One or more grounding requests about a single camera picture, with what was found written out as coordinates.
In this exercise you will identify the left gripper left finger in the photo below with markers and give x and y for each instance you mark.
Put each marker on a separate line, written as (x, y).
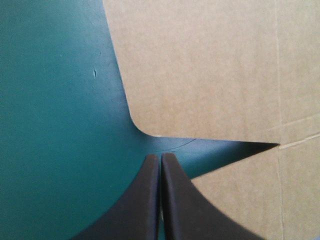
(140, 205)

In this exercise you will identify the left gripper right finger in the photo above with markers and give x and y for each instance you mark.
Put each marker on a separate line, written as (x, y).
(185, 207)

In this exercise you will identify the brown cardboard box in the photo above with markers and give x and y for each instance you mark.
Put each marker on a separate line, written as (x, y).
(212, 75)

